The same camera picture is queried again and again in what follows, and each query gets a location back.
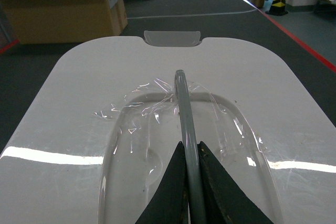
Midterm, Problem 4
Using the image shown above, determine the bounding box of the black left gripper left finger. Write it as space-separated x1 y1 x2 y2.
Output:
136 142 188 223

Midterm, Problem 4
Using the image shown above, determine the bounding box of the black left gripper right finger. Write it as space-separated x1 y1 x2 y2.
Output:
197 142 272 223

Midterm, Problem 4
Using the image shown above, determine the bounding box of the white lid grey handle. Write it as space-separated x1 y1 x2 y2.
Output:
1 37 335 223

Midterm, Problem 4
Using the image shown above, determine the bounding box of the cardboard box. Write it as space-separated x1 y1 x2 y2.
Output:
1 0 128 44

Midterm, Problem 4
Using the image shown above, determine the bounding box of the black conveyor belt mat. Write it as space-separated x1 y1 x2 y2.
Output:
1 0 335 147

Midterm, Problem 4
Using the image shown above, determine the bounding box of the yellow black striped bollard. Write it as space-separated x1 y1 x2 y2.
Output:
266 0 288 16

